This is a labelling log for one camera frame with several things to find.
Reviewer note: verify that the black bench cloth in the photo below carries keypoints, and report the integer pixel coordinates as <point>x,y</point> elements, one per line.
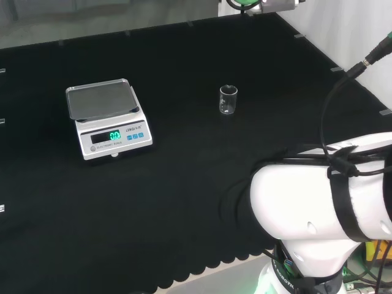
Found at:
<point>183,190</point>

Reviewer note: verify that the small clear glass beaker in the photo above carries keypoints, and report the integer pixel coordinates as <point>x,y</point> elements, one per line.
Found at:
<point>228,101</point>

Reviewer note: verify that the electronic balance with steel pan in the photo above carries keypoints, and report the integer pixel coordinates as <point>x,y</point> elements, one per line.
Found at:
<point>113,137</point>

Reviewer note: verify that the yellow stop button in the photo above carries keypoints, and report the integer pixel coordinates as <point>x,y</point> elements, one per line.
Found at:
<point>372,249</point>

